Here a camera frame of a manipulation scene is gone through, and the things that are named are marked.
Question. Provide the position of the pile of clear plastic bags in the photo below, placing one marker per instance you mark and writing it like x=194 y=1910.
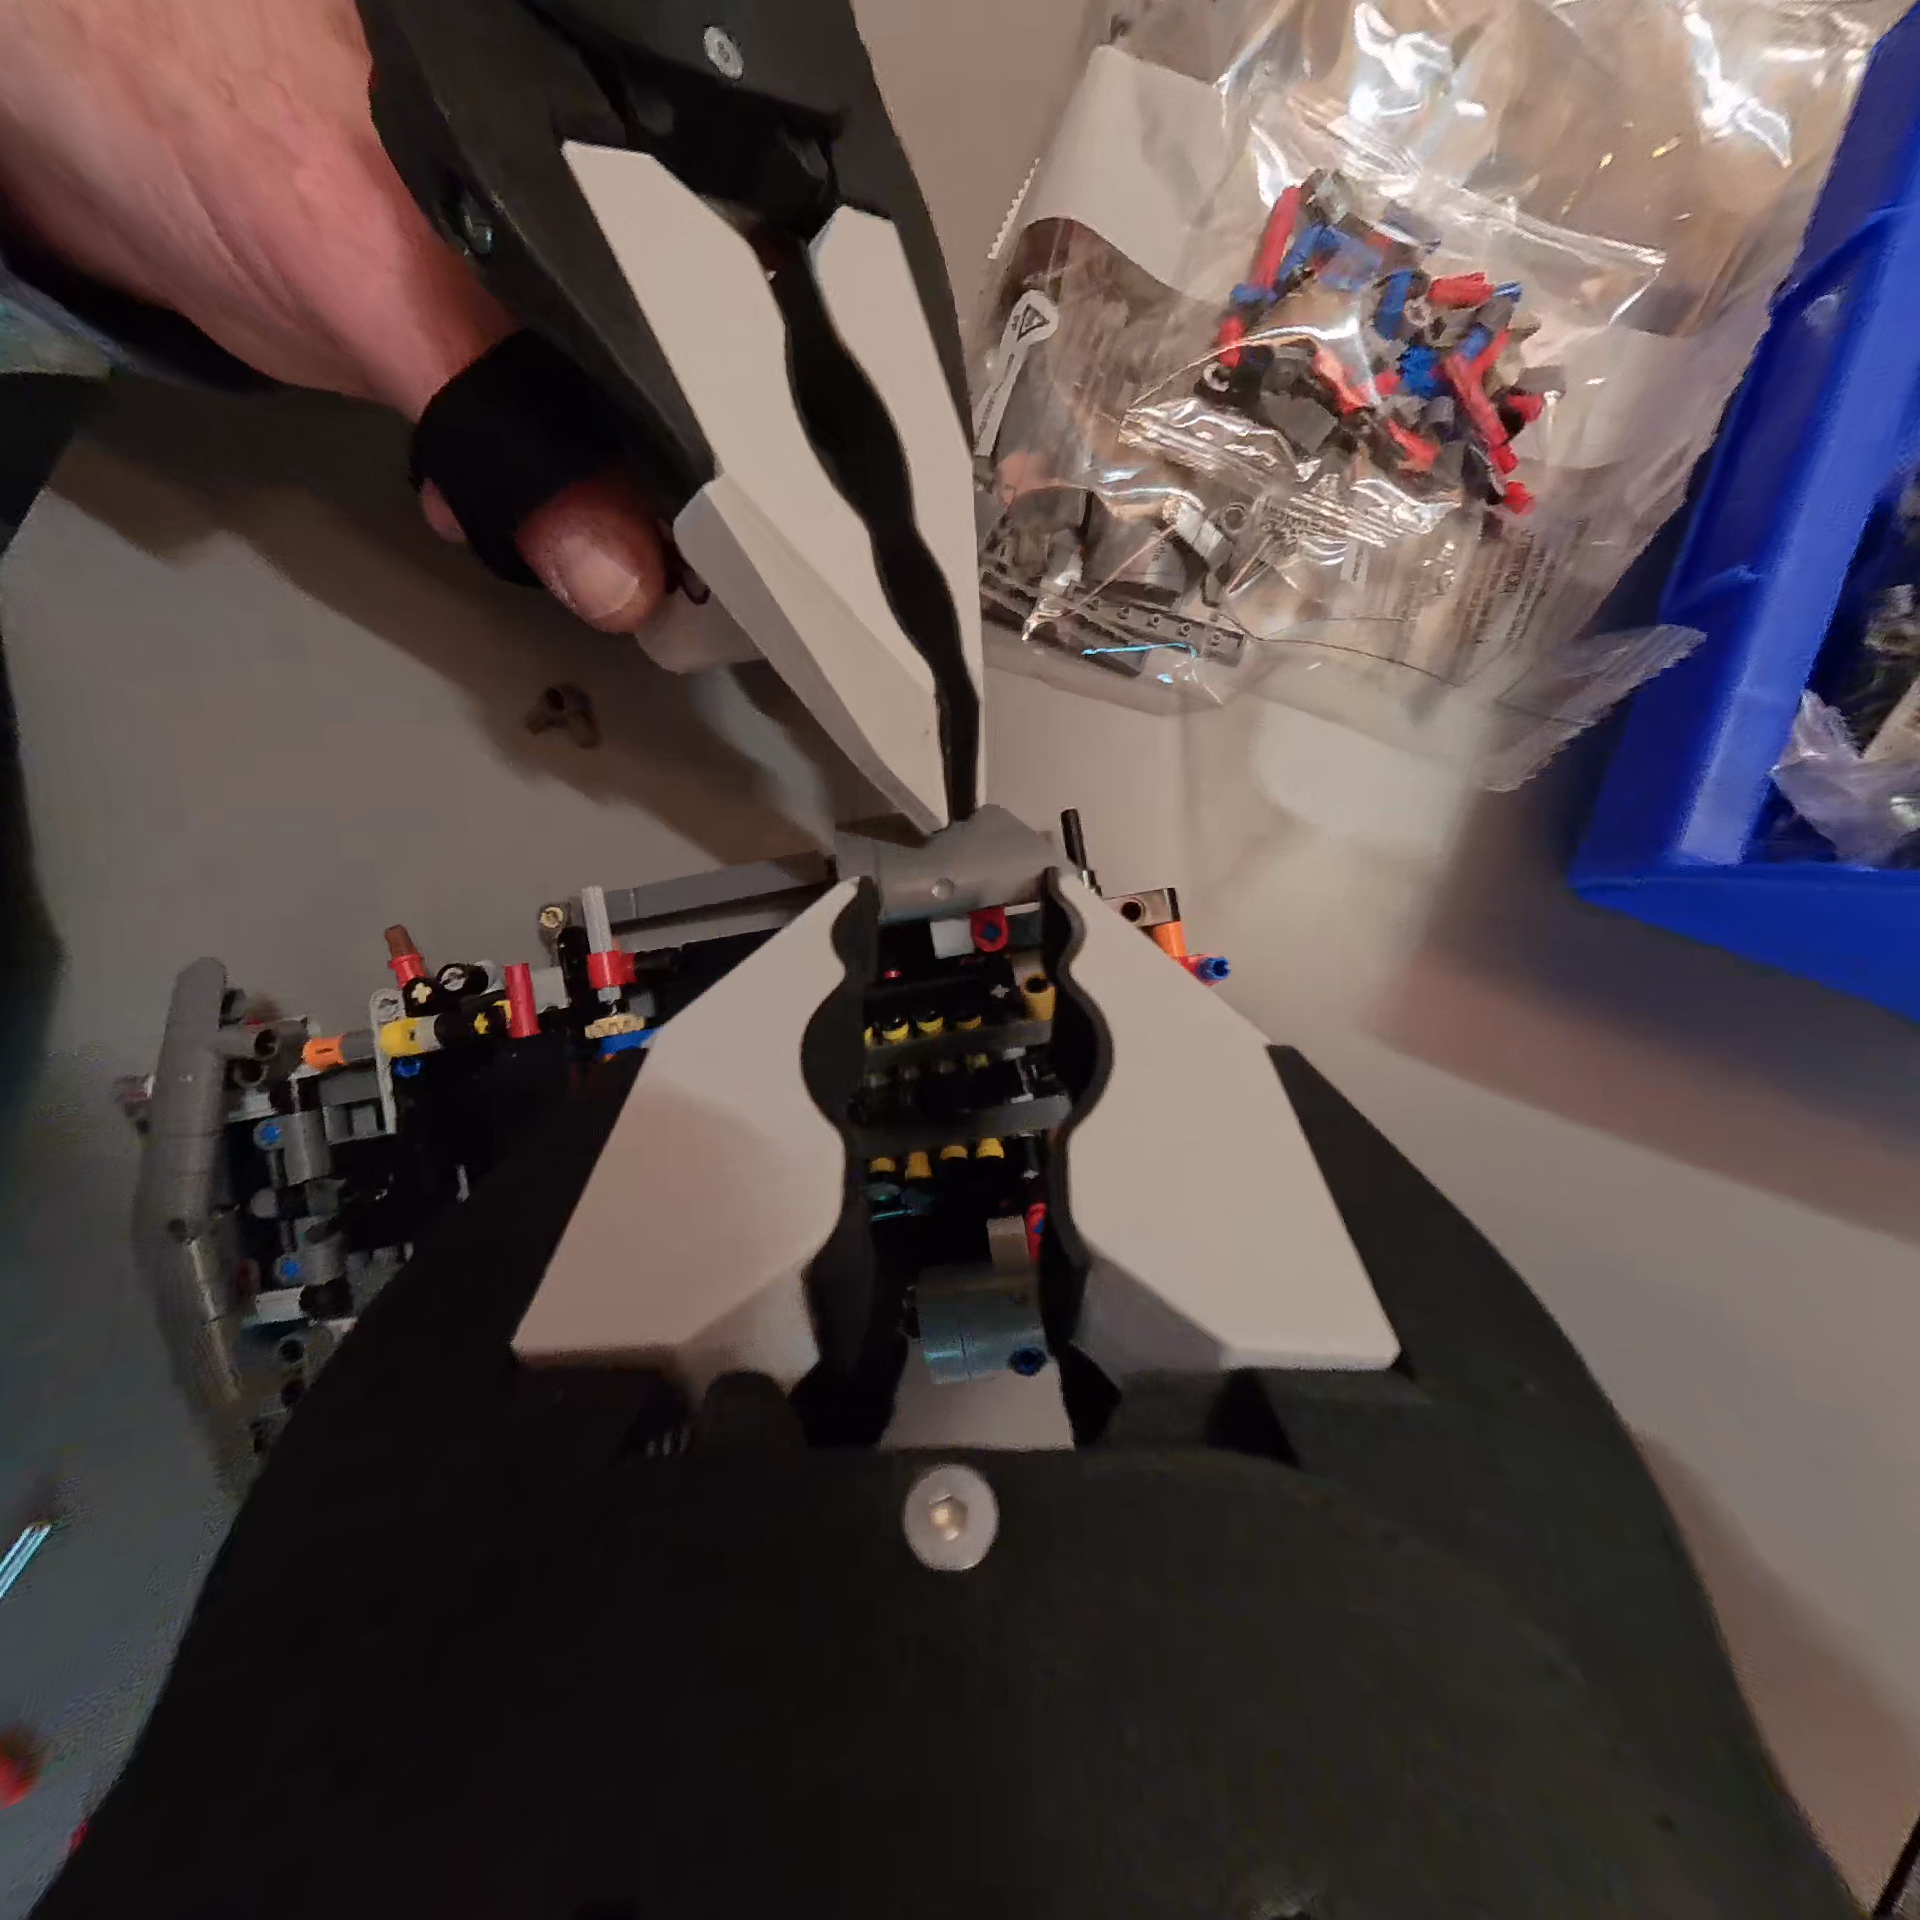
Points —
x=1863 y=748

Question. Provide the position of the small dark grey lego connector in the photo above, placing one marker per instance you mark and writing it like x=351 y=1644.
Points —
x=564 y=715

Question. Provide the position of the blue plastic bin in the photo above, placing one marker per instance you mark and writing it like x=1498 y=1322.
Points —
x=1725 y=674

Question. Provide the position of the partly built lego car model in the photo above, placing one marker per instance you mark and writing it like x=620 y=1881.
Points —
x=363 y=1141

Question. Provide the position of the clear bag of lego parts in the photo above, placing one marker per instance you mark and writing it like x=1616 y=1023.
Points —
x=1351 y=375

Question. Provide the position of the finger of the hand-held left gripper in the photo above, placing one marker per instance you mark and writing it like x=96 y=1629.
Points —
x=923 y=447
x=705 y=344

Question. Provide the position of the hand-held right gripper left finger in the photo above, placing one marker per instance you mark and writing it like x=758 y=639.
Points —
x=689 y=1200

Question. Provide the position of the person's left hand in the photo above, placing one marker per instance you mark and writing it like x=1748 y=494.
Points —
x=194 y=152

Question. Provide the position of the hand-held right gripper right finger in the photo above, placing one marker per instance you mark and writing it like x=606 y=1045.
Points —
x=1232 y=1200

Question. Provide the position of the red and grey lego piece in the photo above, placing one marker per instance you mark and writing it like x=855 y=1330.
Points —
x=15 y=1769

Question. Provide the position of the blue-grey square lego tile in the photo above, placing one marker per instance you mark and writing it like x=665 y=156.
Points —
x=23 y=1560

